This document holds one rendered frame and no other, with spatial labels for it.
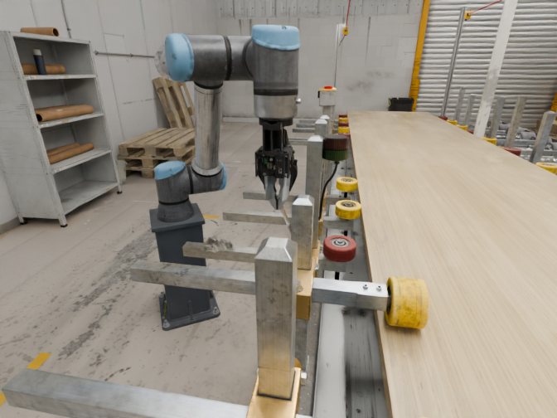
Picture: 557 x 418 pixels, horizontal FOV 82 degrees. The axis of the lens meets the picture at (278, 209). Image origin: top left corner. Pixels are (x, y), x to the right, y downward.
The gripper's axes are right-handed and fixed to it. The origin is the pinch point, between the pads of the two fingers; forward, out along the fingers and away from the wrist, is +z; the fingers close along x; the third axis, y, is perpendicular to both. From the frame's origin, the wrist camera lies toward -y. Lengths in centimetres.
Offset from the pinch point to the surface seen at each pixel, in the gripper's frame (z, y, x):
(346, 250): 10.0, 2.0, 16.9
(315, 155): -11.0, -3.7, 8.2
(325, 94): -19, -78, 7
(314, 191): -2.0, -3.7, 8.4
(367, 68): -33, -801, 77
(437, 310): 10.5, 19.8, 32.6
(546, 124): -4, -116, 116
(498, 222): 10, -22, 60
